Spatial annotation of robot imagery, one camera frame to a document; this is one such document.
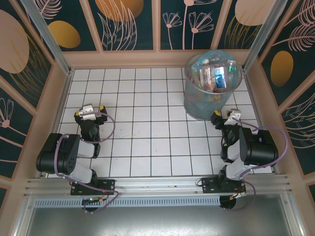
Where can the aluminium frame post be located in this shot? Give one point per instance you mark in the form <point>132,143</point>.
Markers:
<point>49,37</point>
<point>261,37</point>

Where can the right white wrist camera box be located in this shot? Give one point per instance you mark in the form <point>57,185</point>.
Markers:
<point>233,117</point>

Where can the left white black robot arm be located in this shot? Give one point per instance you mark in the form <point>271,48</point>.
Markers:
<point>61,155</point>

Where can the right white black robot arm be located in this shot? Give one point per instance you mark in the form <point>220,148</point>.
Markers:
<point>261,150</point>

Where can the blue plastic bin liner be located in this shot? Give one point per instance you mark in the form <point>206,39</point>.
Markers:
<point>195,65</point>

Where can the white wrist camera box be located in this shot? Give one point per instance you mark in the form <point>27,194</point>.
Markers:
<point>233,117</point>
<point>88,113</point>

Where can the aluminium mounting rail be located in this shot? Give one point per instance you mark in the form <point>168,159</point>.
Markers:
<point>160,184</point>

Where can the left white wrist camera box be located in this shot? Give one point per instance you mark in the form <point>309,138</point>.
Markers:
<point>88,113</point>

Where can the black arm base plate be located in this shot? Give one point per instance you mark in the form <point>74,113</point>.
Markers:
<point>209,185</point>
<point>108,185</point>

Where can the grey mesh waste bin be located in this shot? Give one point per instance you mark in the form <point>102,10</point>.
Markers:
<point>199,108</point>

